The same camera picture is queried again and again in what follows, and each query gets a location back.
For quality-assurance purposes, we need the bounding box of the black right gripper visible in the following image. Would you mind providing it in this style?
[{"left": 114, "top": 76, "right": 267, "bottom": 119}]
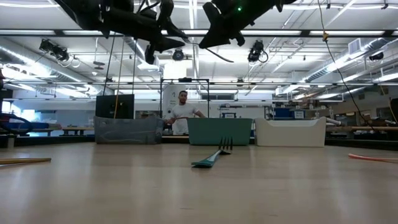
[{"left": 198, "top": 0, "right": 277, "bottom": 49}]

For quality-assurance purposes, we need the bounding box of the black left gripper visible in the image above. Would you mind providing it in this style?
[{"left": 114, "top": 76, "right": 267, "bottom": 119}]
[{"left": 104, "top": 9, "right": 189, "bottom": 65}]

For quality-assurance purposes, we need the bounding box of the gold fork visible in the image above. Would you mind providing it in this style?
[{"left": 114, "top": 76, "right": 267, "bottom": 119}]
[{"left": 0, "top": 157, "right": 52, "bottom": 166}]

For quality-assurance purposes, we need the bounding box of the round black ceiling device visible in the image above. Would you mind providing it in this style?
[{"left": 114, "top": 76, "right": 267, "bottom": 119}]
[{"left": 172, "top": 47, "right": 185, "bottom": 62}]

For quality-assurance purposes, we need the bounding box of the person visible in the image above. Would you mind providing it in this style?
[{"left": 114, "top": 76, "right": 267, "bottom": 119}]
[{"left": 164, "top": 90, "right": 206, "bottom": 136}]

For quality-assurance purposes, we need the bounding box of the teal plastic bin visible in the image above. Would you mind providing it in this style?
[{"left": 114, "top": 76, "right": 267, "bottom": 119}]
[{"left": 187, "top": 117, "right": 254, "bottom": 146}]

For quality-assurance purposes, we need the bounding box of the black monitor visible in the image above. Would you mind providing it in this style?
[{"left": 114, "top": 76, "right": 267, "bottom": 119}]
[{"left": 95, "top": 94, "right": 136, "bottom": 120}]

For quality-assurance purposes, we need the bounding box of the blue storage bin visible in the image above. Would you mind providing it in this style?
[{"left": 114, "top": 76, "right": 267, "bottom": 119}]
[{"left": 273, "top": 107, "right": 306, "bottom": 121}]

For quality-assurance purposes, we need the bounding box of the grey plastic bin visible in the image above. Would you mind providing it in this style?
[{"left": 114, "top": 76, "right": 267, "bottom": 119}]
[{"left": 93, "top": 115, "right": 165, "bottom": 145}]

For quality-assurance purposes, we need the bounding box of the white plastic bin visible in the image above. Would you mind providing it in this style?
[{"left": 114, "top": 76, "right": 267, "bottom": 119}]
[{"left": 254, "top": 116, "right": 327, "bottom": 147}]

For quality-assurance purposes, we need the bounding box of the wooden background bench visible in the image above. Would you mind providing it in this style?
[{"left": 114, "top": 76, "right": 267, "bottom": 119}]
[{"left": 60, "top": 126, "right": 94, "bottom": 137}]

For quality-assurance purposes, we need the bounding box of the long wooden background table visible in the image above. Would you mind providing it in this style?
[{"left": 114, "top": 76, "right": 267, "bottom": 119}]
[{"left": 325, "top": 125, "right": 398, "bottom": 132}]

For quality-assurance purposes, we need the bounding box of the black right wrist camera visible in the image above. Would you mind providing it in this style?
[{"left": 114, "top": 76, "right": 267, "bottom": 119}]
[{"left": 203, "top": 1, "right": 224, "bottom": 31}]

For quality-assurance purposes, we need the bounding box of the black overhead camera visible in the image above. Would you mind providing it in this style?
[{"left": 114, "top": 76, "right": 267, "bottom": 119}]
[{"left": 247, "top": 39, "right": 269, "bottom": 63}]

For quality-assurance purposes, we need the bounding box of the black background rig frame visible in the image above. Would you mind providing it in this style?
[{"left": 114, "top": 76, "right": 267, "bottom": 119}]
[{"left": 159, "top": 77, "right": 211, "bottom": 119}]

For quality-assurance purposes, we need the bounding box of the black hanging cable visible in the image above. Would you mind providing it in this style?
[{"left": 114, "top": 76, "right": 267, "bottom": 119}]
[
  {"left": 102, "top": 32, "right": 116, "bottom": 96},
  {"left": 131, "top": 37, "right": 137, "bottom": 95}
]

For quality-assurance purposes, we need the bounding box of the black overhead frame bar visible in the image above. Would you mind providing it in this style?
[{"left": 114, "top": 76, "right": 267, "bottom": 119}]
[{"left": 0, "top": 29, "right": 398, "bottom": 39}]

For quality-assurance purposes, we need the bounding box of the black ceiling camera cluster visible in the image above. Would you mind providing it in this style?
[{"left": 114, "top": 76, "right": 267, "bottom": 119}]
[{"left": 38, "top": 38, "right": 71, "bottom": 62}]

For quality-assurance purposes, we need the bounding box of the pink handled utensil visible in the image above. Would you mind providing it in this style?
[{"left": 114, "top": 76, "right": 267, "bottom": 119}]
[{"left": 347, "top": 152, "right": 398, "bottom": 164}]

